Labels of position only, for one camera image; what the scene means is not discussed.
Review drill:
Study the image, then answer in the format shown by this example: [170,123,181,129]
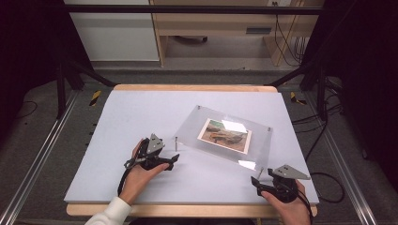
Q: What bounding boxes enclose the pale grey table mat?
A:
[64,90,320,206]

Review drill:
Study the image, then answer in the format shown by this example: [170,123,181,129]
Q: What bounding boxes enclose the black metal stand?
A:
[268,59,330,122]
[55,58,117,120]

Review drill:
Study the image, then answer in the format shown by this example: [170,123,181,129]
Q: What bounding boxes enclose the person's right hand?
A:
[260,180,313,225]

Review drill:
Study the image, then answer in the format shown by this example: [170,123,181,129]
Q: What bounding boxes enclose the black horizontal metal bar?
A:
[64,4,325,16]

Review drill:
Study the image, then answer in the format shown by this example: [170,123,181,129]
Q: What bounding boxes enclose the light wooden desk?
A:
[148,0,325,68]

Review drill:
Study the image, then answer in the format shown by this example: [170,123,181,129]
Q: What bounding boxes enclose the dark curtain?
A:
[308,0,398,192]
[0,0,95,143]

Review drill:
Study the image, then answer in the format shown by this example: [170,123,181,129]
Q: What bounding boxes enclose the aluminium floor rail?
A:
[304,92,378,225]
[0,90,81,225]

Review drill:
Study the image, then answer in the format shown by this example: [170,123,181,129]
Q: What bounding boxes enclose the black object under desk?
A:
[173,35,209,44]

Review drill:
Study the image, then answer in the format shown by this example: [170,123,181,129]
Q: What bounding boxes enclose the right hand-held gripper black cable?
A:
[281,182,314,225]

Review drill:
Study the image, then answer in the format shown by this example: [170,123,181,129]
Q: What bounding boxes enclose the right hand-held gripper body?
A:
[267,164,312,203]

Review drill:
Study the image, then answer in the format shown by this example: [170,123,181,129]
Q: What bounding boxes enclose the clear acrylic photo frame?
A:
[172,104,274,181]

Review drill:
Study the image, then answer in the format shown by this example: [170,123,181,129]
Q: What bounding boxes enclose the bundle of black wall cables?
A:
[272,1,310,68]

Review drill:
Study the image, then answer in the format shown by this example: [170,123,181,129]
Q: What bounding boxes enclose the hand-held gripper black cable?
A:
[116,168,130,197]
[281,182,314,225]

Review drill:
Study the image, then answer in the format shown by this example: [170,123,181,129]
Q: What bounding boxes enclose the thin black floor cable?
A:
[16,100,38,120]

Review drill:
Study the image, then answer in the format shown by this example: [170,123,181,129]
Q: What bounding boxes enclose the left hand-held gripper black cable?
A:
[116,168,130,197]

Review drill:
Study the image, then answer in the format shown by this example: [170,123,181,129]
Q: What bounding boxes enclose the yellow black floor tape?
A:
[288,91,309,107]
[89,89,103,108]

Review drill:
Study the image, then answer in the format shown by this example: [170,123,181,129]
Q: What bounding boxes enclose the person's left hand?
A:
[118,139,171,206]

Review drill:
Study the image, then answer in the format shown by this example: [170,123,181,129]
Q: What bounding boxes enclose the white cabinet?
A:
[63,0,161,63]

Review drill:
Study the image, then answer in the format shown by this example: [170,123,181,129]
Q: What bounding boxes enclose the wooden table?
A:
[66,83,319,219]

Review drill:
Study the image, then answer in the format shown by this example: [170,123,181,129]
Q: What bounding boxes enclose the looped black floor cable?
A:
[304,120,346,204]

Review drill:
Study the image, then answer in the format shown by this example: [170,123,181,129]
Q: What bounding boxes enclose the boat painting photo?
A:
[196,117,253,156]

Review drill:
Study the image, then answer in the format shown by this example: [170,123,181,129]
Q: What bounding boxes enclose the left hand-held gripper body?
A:
[124,133,167,172]

